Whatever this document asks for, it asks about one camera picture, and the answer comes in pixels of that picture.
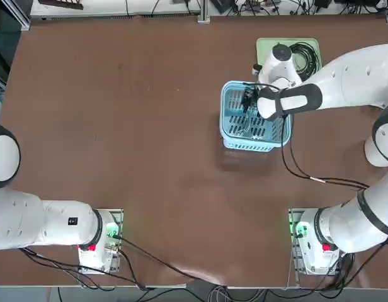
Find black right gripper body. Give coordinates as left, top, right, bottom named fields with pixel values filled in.
left=242, top=87, right=260, bottom=111

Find white charger with cable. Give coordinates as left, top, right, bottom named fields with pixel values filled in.
left=239, top=106, right=261, bottom=139

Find light blue plastic basket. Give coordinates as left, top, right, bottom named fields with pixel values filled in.
left=219, top=81, right=292, bottom=153

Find light green tray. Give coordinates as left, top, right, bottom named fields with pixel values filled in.
left=256, top=37, right=322, bottom=83

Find power strip red switches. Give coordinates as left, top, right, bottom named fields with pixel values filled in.
left=244, top=0, right=282, bottom=10

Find dark adapter box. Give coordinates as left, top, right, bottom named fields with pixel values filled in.
left=210, top=0, right=239, bottom=14

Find white round container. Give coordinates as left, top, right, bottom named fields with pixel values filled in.
left=364, top=138, right=388, bottom=168

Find white bench top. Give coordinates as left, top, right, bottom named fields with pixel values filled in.
left=30, top=0, right=201, bottom=17

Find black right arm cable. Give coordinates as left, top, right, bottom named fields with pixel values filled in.
left=242, top=81, right=370, bottom=193

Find coiled black cable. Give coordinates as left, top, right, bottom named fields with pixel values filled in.
left=288, top=42, right=319, bottom=81

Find aluminium frame post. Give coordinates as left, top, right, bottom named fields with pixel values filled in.
left=197, top=0, right=211, bottom=23

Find black cable with white label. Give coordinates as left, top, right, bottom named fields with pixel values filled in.
left=288, top=113, right=370, bottom=189

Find thick black base cable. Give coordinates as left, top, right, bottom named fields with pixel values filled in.
left=113, top=234, right=228, bottom=287

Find white cable bundle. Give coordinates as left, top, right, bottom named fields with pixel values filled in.
left=207, top=284, right=269, bottom=302

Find black right base cables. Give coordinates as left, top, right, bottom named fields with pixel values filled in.
left=307, top=232, right=388, bottom=295

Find aluminium frame rail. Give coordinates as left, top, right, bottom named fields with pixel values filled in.
left=1, top=0, right=31, bottom=31

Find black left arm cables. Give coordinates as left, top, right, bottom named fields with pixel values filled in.
left=19, top=247, right=147, bottom=292

